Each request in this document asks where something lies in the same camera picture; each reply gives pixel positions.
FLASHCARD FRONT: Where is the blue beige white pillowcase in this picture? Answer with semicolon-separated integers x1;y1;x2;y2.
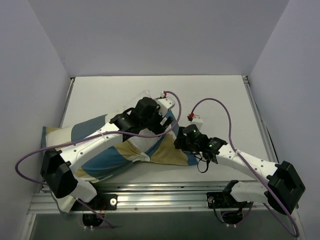
41;109;198;215

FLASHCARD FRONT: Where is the white pillow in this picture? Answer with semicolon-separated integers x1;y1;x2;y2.
104;91;179;162

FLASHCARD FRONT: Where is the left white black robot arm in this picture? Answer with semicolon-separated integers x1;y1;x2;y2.
40;97;175;210

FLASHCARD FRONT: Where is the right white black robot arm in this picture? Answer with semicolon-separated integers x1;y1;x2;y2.
174;124;306;215

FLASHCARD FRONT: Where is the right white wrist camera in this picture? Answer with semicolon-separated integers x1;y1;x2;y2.
187;113;203;130

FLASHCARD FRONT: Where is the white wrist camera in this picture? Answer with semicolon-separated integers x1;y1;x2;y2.
155;91;175;117
187;113;203;130

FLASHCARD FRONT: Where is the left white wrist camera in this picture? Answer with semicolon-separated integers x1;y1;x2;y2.
155;91;175;117

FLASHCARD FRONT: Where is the black looped wire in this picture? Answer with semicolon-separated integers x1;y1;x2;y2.
196;152;211;174

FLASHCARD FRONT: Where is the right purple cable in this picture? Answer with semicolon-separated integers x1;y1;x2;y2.
187;97;300;238

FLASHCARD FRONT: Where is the purple cable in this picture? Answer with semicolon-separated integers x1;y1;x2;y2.
187;97;300;238
14;89;182;230

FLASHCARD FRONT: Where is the aluminium front rail frame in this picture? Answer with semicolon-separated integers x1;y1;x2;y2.
27;181;300;215

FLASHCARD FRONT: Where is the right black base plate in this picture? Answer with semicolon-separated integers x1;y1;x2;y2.
206;191;251;209

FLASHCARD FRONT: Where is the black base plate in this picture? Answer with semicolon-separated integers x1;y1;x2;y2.
206;191;251;209
85;193;118;211

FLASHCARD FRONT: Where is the right aluminium side rail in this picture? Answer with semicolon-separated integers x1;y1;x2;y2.
242;76;279;163

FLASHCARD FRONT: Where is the aluminium side rail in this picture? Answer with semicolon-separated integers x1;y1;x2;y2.
242;76;279;163
42;77;76;181

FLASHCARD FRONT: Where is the left aluminium side rail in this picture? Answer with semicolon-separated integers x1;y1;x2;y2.
42;77;76;181

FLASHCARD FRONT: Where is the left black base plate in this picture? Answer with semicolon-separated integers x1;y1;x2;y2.
85;193;118;211

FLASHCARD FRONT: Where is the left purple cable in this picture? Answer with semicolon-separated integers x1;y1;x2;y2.
14;89;182;230

